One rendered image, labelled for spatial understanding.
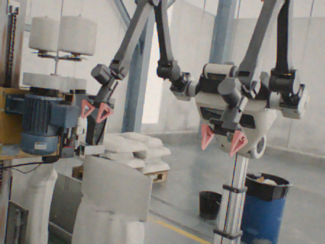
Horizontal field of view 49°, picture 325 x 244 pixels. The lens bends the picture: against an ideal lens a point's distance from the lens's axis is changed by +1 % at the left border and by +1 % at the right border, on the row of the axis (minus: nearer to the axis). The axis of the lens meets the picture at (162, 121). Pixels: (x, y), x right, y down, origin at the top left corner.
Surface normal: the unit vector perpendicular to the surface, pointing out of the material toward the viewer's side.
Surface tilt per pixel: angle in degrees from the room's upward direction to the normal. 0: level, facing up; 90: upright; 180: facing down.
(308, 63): 90
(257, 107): 40
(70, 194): 90
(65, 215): 90
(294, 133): 90
